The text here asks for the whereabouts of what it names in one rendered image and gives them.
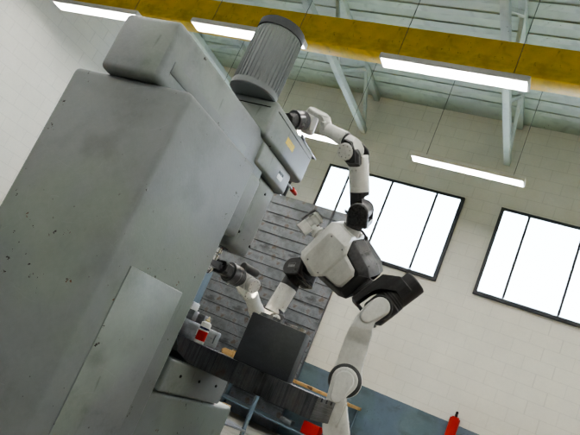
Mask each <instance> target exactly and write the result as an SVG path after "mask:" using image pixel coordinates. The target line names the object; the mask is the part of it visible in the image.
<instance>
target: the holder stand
mask: <svg viewBox="0 0 580 435"><path fill-rule="evenodd" d="M309 340H310V337H309V336H308V335H307V334H306V330H304V329H302V328H300V327H298V326H297V325H293V324H290V323H288V322H285V323H284V324H282V320H280V319H278V318H276V317H274V316H271V315H269V314H266V313H265V312H261V313H260V314H258V313H256V312H253V313H252V315H251V318H250V320H249V323H248V325H247V327H246V330H245V332H244V333H243V337H242V339H241V342H240V344H239V345H238V348H237V350H236V353H235V355H234V357H233V359H235V360H237V361H238V362H241V363H244V364H246V365H249V366H250V367H252V368H255V369H258V370H260V371H262V372H264V373H266V374H269V375H271V376H274V377H276V378H278V379H280V380H283V381H285V382H288V383H293V379H294V377H295V375H296V372H297V370H298V368H299V365H300V362H301V360H302V357H303V355H304V353H305V351H306V347H307V345H308V343H309Z"/></svg>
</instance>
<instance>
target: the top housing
mask: <svg viewBox="0 0 580 435"><path fill-rule="evenodd" d="M234 94H235V95H236V97H237V98H238V99H239V101H240V102H241V103H242V105H243V106H244V108H245V109H246V110H247V112H248V113H249V114H250V115H251V117H252V118H253V119H254V121H255V122H256V124H257V125H258V126H259V128H260V129H261V137H262V139H263V141H264V142H265V143H266V144H267V145H268V147H269V148H270V149H271V151H272V152H273V154H274V155H275V157H276V158H277V159H278V161H279V162H280V163H281V165H282V166H283V167H284V168H285V169H286V171H287V172H288V173H289V175H290V180H289V181H291V182H294V183H300V182H301V180H302V178H303V176H304V174H305V171H306V169H307V166H308V164H309V162H310V159H311V158H312V155H311V153H310V151H309V150H308V148H307V146H306V145H305V144H304V142H303V141H302V139H301V137H300V136H299V134H298V132H297V131H296V129H295V128H294V126H293V125H292V123H291V122H290V120H289V119H288V117H287V115H286V113H285V112H284V110H283V109H282V108H281V106H280V105H279V104H278V103H277V102H273V101H268V100H265V99H260V98H253V97H249V96H245V95H241V94H236V93H234Z"/></svg>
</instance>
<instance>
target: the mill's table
mask: <svg viewBox="0 0 580 435"><path fill-rule="evenodd" d="M178 352H179V353H180V354H181V355H182V356H183V357H184V358H185V359H186V362H185V361H183V360H181V359H180V360H181V361H183V362H185V363H189V364H191V365H192V366H194V367H196V368H198V369H202V370H204V371H205V372H207V373H209V374H211V375H215V376H216V377H218V378H220V379H222V380H225V381H227V382H229V383H231V384H233V385H236V386H238V387H240V388H242V389H244V390H246V391H249V392H251V393H252V394H255V395H257V396H260V397H262V398H263V399H265V400H268V401H271V402H273V403H274V404H276V405H278V406H280V407H284V408H286V409H287V410H289V411H291V412H293V413H297V414H298V415H300V416H302V417H304V418H307V419H309V420H314V421H318V422H321V423H325V424H328V422H329V419H330V417H331V413H332V411H333V408H334V406H335V404H336V403H335V402H332V401H330V400H327V399H325V398H323V397H321V396H319V395H316V394H314V393H312V392H309V391H307V390H305V389H303V388H300V387H298V386H295V385H293V384H292V383H288V382H285V381H283V380H280V379H278V378H276V377H274V376H271V375H269V374H266V373H264V372H262V371H260V370H258V369H255V368H252V367H250V366H249V365H246V364H244V363H242V362H238V361H237V360H235V359H233V357H231V356H227V355H225V354H223V353H221V352H219V351H217V350H214V349H212V348H210V347H207V346H205V345H202V344H198V343H196V342H194V341H192V340H191V339H188V338H186V337H182V336H180V335H178Z"/></svg>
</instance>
